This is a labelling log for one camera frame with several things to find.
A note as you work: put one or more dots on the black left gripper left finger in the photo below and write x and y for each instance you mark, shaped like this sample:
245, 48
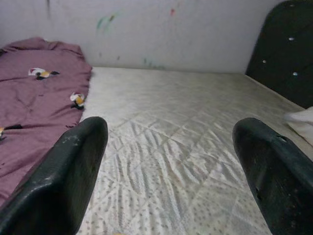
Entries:
53, 186

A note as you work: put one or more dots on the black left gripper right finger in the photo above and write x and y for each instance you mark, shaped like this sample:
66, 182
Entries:
281, 186

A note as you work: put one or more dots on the white pillow with black lettering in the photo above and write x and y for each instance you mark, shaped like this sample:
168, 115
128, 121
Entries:
302, 124

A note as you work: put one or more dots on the purple quilt with bird prints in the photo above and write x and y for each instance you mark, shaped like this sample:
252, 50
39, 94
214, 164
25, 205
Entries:
36, 102

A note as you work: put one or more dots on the white quilted mattress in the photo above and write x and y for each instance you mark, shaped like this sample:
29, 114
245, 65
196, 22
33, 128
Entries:
171, 122

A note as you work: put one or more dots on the black tufted headboard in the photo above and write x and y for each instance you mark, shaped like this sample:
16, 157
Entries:
283, 49

